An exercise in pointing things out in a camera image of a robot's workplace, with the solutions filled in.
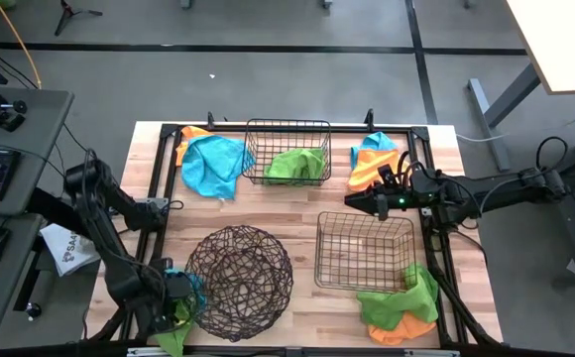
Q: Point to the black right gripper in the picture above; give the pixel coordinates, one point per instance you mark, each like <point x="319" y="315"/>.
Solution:
<point x="399" y="198"/>

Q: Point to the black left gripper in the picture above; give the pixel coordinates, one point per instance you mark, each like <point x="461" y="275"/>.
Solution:
<point x="178" y="286"/>

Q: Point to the blue microfiber towel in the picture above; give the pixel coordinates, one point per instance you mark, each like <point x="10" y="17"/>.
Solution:
<point x="374" y="141"/>
<point x="213" y="166"/>
<point x="191" y="285"/>

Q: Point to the orange microfiber towel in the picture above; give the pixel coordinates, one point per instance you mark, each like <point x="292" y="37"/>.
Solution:
<point x="401" y="329"/>
<point x="369" y="168"/>
<point x="191" y="133"/>

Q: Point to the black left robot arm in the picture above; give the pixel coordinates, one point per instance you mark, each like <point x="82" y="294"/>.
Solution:
<point x="114" y="218"/>

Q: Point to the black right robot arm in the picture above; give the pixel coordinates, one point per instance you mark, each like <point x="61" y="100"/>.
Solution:
<point x="491" y="191"/>

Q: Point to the green microfiber towel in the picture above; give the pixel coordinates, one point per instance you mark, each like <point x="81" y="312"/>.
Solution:
<point x="297" y="166"/>
<point x="396" y="302"/>
<point x="173" y="339"/>

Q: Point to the round dark wicker basket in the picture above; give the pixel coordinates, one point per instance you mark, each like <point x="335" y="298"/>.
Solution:
<point x="240" y="282"/>

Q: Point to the small black knob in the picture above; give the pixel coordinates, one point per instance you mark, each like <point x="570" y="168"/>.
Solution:
<point x="33" y="310"/>

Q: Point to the grey table leg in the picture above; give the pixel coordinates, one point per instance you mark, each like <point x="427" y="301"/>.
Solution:
<point x="505" y="106"/>

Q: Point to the grey desk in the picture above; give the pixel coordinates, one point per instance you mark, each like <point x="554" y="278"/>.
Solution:
<point x="30" y="124"/>

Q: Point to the white table top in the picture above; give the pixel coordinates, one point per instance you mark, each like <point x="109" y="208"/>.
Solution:
<point x="560" y="44"/>

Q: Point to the black tripod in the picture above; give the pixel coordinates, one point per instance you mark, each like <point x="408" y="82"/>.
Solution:
<point x="67" y="12"/>

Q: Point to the black metal table frame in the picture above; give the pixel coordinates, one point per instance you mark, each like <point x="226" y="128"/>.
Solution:
<point x="228" y="127"/>

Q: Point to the black clamp mount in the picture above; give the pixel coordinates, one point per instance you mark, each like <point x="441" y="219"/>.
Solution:
<point x="5" y="116"/>

